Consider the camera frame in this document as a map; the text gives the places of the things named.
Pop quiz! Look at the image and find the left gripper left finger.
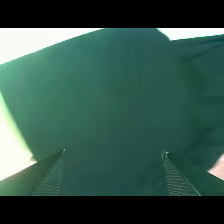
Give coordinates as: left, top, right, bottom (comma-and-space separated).
0, 148, 66, 197

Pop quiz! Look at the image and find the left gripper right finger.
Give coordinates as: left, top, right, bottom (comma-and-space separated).
160, 148, 224, 197

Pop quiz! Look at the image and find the dark green garment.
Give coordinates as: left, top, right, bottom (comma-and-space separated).
0, 28, 224, 197

